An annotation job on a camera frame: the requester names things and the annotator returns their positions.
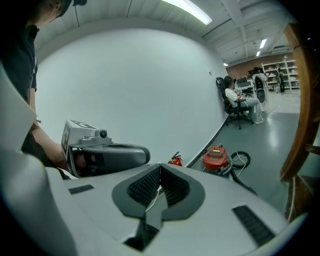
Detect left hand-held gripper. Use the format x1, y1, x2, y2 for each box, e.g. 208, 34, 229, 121
60, 119, 151, 179

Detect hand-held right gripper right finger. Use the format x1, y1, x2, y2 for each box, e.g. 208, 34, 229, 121
143, 162, 290, 256

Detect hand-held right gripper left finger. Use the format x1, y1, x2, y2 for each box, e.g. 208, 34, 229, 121
61, 162, 161, 245

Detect person's left forearm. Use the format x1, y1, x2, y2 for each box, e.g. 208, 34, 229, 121
30, 121, 69, 171

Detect person's left hand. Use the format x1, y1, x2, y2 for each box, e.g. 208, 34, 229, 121
73, 152, 100, 177

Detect red fire extinguisher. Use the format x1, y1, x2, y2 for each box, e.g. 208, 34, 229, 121
167, 150, 185, 168

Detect red canister vacuum cleaner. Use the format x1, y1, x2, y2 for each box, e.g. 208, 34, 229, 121
200, 143, 235, 179

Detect black office chair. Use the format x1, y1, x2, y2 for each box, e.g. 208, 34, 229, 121
215, 76, 254, 130

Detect desk with monitor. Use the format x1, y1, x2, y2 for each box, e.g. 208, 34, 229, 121
234, 76, 254, 98

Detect person's black shirt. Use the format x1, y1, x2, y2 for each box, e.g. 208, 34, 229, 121
0, 22, 46, 167

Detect long ceiling tube light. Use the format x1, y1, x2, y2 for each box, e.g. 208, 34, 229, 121
159, 0, 214, 26

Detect person's head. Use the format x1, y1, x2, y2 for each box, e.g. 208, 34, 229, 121
31, 0, 75, 26

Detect white storage shelf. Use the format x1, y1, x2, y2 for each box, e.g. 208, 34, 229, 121
260, 56, 301, 93

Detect thin white cable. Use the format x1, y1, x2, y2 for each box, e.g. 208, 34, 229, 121
144, 184, 164, 213

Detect black vacuum hose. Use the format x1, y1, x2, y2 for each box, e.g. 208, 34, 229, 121
228, 149, 258, 196

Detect white vacuum power cord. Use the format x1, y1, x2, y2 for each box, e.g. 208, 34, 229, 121
234, 152, 248, 170

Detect black head camera cable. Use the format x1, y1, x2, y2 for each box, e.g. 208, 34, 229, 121
73, 4, 82, 28

